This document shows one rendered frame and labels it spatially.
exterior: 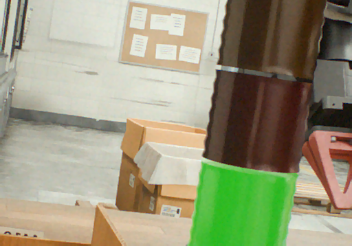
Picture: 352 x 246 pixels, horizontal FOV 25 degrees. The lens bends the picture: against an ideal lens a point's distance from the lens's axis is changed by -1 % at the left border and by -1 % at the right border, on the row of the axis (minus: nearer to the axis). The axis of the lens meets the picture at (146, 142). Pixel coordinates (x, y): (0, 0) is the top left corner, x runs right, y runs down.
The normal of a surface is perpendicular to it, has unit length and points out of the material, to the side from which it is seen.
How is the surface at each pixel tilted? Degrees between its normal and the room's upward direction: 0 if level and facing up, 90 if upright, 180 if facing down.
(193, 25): 90
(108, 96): 90
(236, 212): 76
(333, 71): 61
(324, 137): 82
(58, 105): 90
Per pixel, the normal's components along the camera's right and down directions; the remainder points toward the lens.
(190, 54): 0.14, 0.13
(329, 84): 0.12, -0.37
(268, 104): 0.04, -0.14
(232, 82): -0.64, -0.26
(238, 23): -0.71, 0.21
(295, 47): 0.33, 0.39
